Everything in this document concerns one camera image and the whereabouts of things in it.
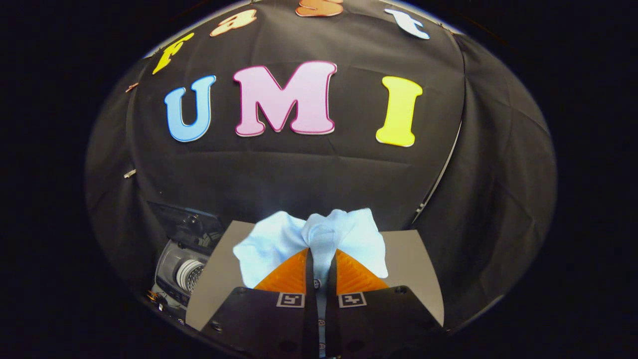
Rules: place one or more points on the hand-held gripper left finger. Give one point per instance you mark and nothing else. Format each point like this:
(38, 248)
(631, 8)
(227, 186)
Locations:
(309, 274)

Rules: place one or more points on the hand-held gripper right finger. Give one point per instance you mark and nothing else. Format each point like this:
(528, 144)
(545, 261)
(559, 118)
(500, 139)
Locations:
(331, 284)

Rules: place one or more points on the light blue shirt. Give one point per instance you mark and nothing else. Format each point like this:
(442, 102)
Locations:
(324, 234)

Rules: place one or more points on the grey washing machine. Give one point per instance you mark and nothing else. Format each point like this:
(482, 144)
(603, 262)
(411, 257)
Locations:
(172, 264)

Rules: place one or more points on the grey side stand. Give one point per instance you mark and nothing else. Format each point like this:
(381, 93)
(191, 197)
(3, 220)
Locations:
(413, 269)

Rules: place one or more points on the black backdrop cloth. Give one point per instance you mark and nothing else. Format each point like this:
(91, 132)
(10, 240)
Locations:
(319, 174)

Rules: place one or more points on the silver cloth clip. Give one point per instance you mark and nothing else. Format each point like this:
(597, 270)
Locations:
(129, 173)

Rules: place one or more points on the copper cloth clip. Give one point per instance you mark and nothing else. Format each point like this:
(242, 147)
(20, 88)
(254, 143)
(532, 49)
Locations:
(131, 87)

